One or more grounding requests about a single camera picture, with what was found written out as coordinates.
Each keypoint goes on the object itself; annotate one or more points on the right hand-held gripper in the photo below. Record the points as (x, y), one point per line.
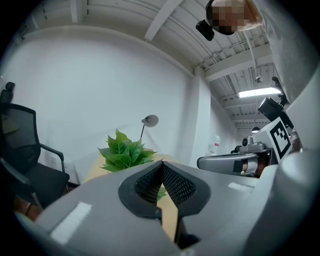
(278, 140)

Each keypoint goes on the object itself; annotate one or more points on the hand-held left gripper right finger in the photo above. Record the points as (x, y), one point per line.
(225, 207)

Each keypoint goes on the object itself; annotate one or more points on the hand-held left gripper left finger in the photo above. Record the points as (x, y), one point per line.
(95, 215)

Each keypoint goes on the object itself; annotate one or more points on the green potted plant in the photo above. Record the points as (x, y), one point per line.
(125, 155)

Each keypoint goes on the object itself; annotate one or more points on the person's right forearm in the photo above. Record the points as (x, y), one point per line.
(295, 140)

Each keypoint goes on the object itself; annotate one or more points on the person's right hand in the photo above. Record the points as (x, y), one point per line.
(260, 167)

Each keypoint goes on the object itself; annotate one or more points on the black pendant lamp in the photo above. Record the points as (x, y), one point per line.
(255, 129)

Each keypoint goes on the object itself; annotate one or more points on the ceiling light panel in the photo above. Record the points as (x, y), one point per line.
(258, 92)

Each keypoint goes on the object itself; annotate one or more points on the grey desk lamp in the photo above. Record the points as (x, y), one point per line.
(150, 120)

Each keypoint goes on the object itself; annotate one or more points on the black mesh office chair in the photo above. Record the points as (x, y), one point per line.
(22, 155)

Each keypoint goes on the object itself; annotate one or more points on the person's grey shirt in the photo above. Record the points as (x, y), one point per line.
(287, 45)

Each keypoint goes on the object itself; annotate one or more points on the person's head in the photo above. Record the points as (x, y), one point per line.
(228, 16)

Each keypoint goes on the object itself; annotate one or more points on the black chair headrest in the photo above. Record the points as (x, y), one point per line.
(7, 91)

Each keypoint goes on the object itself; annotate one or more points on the white wall dispenser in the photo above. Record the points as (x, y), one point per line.
(214, 144)

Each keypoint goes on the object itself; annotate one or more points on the white wall socket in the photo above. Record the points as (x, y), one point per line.
(53, 160)

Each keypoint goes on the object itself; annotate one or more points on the black clamp mount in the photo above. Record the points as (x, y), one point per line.
(281, 90)

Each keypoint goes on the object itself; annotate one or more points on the black head camera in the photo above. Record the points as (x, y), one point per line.
(205, 29)

